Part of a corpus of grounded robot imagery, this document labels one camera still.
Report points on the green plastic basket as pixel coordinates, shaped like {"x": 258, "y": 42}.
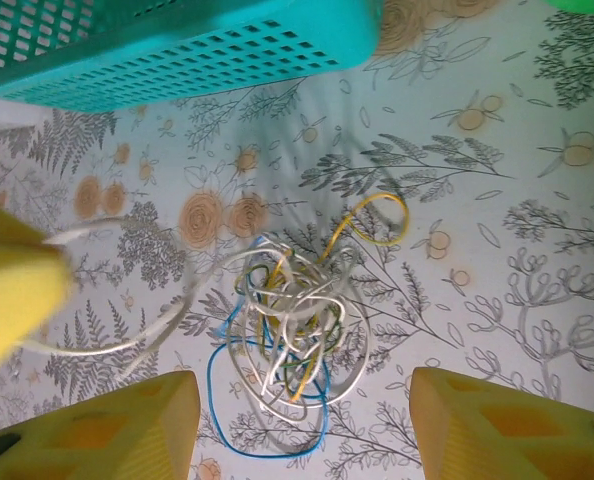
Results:
{"x": 587, "y": 4}

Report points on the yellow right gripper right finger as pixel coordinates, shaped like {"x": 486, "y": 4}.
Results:
{"x": 502, "y": 430}

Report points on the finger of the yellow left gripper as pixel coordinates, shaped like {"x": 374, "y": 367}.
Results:
{"x": 2, "y": 222}
{"x": 12, "y": 300}

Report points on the teal plastic basket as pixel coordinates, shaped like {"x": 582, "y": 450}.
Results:
{"x": 202, "y": 45}

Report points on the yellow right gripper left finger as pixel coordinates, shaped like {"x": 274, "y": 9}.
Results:
{"x": 102, "y": 435}

